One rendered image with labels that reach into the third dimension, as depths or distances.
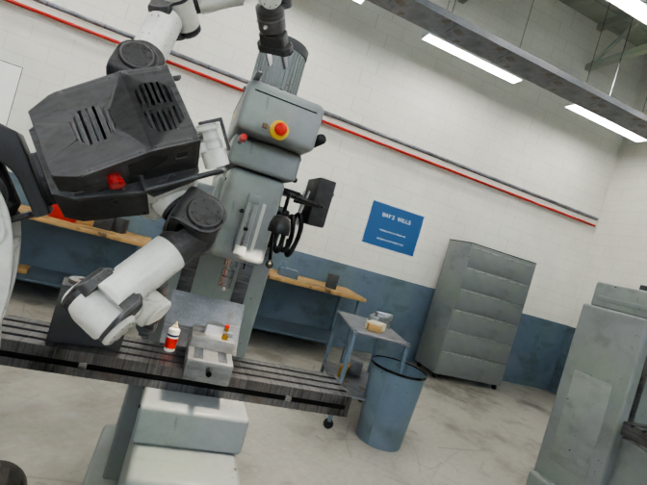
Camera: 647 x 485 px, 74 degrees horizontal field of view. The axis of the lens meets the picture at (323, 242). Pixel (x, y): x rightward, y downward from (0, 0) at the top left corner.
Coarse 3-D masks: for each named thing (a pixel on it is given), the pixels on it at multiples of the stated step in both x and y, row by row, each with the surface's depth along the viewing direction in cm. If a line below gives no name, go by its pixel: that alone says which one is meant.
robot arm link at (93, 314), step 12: (72, 300) 85; (84, 300) 85; (96, 300) 86; (108, 300) 88; (72, 312) 86; (84, 312) 85; (96, 312) 85; (108, 312) 86; (120, 312) 88; (84, 324) 86; (96, 324) 85; (108, 324) 85; (96, 336) 86
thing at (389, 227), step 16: (0, 64) 476; (0, 80) 478; (16, 80) 482; (0, 96) 479; (0, 112) 480; (384, 208) 632; (400, 208) 639; (368, 224) 627; (384, 224) 634; (400, 224) 642; (416, 224) 650; (368, 240) 629; (384, 240) 637; (400, 240) 644; (416, 240) 653
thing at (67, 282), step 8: (64, 280) 139; (72, 280) 138; (80, 280) 140; (64, 288) 135; (56, 304) 134; (56, 312) 135; (64, 312) 136; (56, 320) 135; (64, 320) 136; (72, 320) 137; (56, 328) 135; (64, 328) 136; (72, 328) 137; (80, 328) 138; (48, 336) 134; (56, 336) 135; (64, 336) 136; (72, 336) 138; (80, 336) 139; (88, 336) 140; (72, 344) 138; (80, 344) 139; (88, 344) 140; (96, 344) 141; (112, 344) 143; (120, 344) 145
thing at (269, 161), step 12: (240, 144) 142; (252, 144) 143; (264, 144) 144; (228, 156) 142; (240, 156) 142; (252, 156) 143; (264, 156) 144; (276, 156) 146; (288, 156) 147; (252, 168) 145; (264, 168) 145; (276, 168) 146; (288, 168) 147; (288, 180) 148
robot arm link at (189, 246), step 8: (168, 232) 95; (176, 232) 95; (184, 232) 96; (192, 232) 95; (168, 240) 94; (176, 240) 95; (184, 240) 95; (192, 240) 96; (200, 240) 98; (208, 240) 99; (176, 248) 94; (184, 248) 95; (192, 248) 96; (200, 248) 99; (208, 248) 105; (184, 256) 95; (192, 256) 98; (184, 264) 97
